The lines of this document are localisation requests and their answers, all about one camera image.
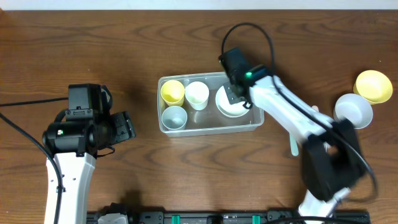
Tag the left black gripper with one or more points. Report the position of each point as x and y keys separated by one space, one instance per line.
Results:
x=123 y=126

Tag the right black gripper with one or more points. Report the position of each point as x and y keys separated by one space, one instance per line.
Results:
x=236 y=93

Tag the white plastic bowl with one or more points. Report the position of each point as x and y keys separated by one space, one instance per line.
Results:
x=229 y=110

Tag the white plastic cup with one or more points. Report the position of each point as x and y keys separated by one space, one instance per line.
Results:
x=197 y=95

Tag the grey-blue plastic cup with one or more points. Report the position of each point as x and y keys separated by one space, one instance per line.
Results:
x=174 y=118

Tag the yellow plastic cup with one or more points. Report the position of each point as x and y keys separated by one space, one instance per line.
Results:
x=173 y=93

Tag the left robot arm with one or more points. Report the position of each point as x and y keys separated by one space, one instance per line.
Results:
x=74 y=145

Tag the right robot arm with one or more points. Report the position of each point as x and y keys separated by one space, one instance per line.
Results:
x=332 y=161

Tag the pink plastic fork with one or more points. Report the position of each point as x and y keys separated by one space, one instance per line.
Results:
x=315 y=108

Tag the mint green plastic spoon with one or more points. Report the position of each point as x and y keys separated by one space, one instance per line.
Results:
x=293 y=145

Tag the grey-blue plastic bowl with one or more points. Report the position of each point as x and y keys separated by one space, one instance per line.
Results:
x=355 y=108

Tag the yellow plastic bowl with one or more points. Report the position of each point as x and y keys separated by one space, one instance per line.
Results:
x=374 y=86

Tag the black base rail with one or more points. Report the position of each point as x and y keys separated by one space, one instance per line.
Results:
x=118 y=213

